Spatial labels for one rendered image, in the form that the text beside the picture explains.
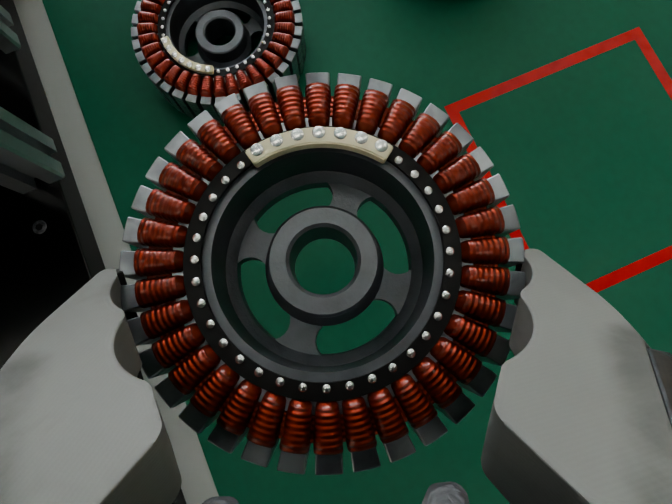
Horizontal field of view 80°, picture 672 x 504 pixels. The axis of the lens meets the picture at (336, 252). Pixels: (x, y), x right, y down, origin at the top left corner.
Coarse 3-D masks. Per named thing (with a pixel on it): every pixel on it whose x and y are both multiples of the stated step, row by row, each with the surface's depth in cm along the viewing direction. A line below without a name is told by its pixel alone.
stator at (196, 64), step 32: (160, 0) 26; (192, 0) 27; (224, 0) 28; (256, 0) 27; (288, 0) 26; (160, 32) 26; (224, 32) 29; (256, 32) 28; (288, 32) 26; (160, 64) 25; (192, 64) 25; (224, 64) 28; (256, 64) 26; (288, 64) 26; (192, 96) 26; (224, 96) 26
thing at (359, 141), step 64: (192, 128) 12; (256, 128) 12; (320, 128) 11; (384, 128) 11; (192, 192) 11; (256, 192) 13; (384, 192) 13; (448, 192) 11; (128, 256) 11; (192, 256) 11; (256, 256) 13; (448, 256) 11; (512, 256) 11; (128, 320) 11; (192, 320) 11; (256, 320) 13; (320, 320) 13; (448, 320) 11; (512, 320) 11; (192, 384) 10; (256, 384) 10; (320, 384) 10; (384, 384) 10; (448, 384) 10; (256, 448) 10; (320, 448) 10
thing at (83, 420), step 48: (96, 288) 10; (48, 336) 9; (96, 336) 9; (0, 384) 8; (48, 384) 8; (96, 384) 7; (144, 384) 7; (0, 432) 7; (48, 432) 7; (96, 432) 7; (144, 432) 7; (0, 480) 6; (48, 480) 6; (96, 480) 6; (144, 480) 6
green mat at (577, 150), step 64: (64, 0) 30; (128, 0) 30; (320, 0) 30; (384, 0) 30; (448, 0) 30; (512, 0) 30; (576, 0) 30; (640, 0) 30; (128, 64) 30; (320, 64) 30; (384, 64) 29; (448, 64) 29; (512, 64) 29; (576, 64) 29; (640, 64) 29; (128, 128) 29; (448, 128) 29; (512, 128) 29; (576, 128) 29; (640, 128) 29; (128, 192) 28; (320, 192) 28; (512, 192) 28; (576, 192) 28; (640, 192) 28; (320, 256) 27; (384, 256) 27; (576, 256) 27; (640, 256) 27; (384, 320) 27; (640, 320) 27; (384, 448) 25; (448, 448) 25
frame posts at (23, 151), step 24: (0, 24) 26; (0, 48) 27; (0, 120) 22; (0, 144) 21; (24, 144) 23; (48, 144) 26; (0, 168) 23; (24, 168) 24; (48, 168) 25; (24, 192) 26
